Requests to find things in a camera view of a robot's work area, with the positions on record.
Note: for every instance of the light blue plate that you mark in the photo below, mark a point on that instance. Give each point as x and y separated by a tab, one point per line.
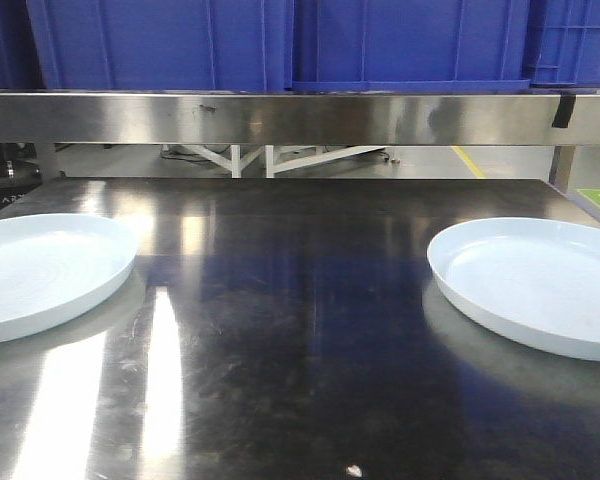
533	281
56	267

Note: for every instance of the blue crate, centre right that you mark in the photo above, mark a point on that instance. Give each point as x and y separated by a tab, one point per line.
433	46

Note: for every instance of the black tape strip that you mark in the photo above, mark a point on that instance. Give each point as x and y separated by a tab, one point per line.
564	111

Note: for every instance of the large blue plastic crate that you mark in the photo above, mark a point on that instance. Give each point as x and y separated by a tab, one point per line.
164	45

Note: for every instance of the blue ribbed crate, far right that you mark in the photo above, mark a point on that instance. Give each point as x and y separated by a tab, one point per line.
563	44

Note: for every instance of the blue crate, far left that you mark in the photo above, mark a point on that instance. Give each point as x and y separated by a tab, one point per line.
19	65

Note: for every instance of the white metal frame background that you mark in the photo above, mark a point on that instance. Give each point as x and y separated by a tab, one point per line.
277	159

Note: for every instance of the steel shelf post left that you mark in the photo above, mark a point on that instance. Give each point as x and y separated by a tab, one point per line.
47	161

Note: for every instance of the steel shelf post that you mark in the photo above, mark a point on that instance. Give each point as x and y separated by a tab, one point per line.
47	161
561	165

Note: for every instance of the steel shelf post right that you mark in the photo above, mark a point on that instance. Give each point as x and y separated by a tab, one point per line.
561	165

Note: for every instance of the stainless steel shelf rail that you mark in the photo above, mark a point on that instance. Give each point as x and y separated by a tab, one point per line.
358	119

